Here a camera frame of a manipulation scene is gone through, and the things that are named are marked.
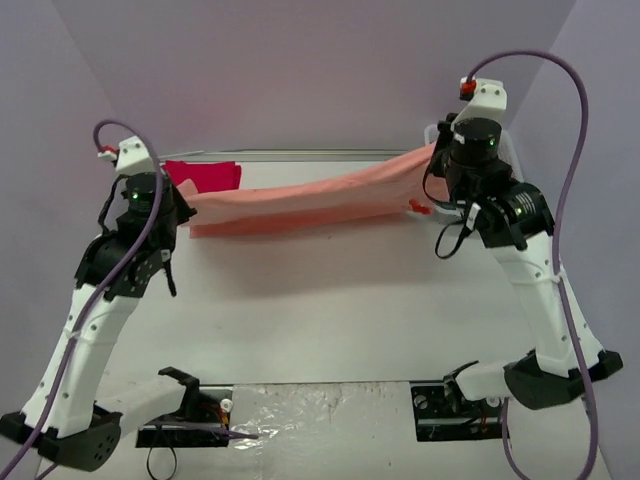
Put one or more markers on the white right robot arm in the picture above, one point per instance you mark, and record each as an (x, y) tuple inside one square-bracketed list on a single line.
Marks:
[(516, 225)]

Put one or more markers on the salmon pink t-shirt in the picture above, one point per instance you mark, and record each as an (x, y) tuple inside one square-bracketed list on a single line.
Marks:
[(395, 186)]

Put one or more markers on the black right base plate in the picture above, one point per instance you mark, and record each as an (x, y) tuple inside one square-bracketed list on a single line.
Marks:
[(442, 414)]

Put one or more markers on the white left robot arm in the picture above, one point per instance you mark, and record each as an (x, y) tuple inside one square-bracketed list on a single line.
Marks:
[(63, 421)]

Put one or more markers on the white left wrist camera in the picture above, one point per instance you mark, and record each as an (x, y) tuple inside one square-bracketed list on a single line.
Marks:
[(130, 157)]

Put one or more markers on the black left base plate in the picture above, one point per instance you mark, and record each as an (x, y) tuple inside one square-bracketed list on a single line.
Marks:
[(214, 409)]

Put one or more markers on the white plastic laundry basket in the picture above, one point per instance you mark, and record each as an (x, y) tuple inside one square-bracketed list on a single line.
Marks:
[(507, 153)]

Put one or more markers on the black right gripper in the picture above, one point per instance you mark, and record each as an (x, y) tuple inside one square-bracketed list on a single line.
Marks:
[(439, 163)]

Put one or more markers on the red t-shirt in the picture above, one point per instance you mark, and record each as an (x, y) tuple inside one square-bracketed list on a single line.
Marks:
[(205, 177)]

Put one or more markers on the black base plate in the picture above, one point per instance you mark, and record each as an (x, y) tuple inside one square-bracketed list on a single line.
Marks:
[(442, 414), (214, 409)]

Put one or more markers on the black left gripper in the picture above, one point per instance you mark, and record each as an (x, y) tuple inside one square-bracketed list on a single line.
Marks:
[(181, 209)]

